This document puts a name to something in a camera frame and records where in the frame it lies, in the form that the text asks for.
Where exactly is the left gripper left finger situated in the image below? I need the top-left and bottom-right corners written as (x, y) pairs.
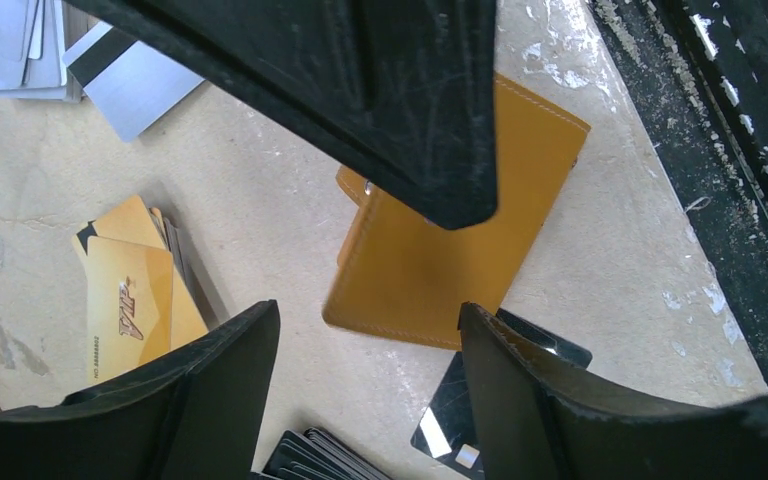
top-left (0, 300), bottom-right (280, 479)

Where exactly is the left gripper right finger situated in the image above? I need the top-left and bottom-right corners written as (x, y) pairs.
top-left (459, 303), bottom-right (768, 479)

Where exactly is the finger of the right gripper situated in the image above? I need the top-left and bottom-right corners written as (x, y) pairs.
top-left (78, 0), bottom-right (498, 230)

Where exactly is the single black card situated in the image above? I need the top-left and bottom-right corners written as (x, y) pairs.
top-left (410, 308), bottom-right (593, 479)

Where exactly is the orange leather card holder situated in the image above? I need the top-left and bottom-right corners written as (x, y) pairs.
top-left (322, 76), bottom-right (590, 350)

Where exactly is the silver card with stripe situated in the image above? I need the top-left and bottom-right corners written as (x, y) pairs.
top-left (62, 21), bottom-right (204, 142)

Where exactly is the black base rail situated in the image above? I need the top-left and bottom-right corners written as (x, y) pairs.
top-left (590, 1), bottom-right (768, 387)

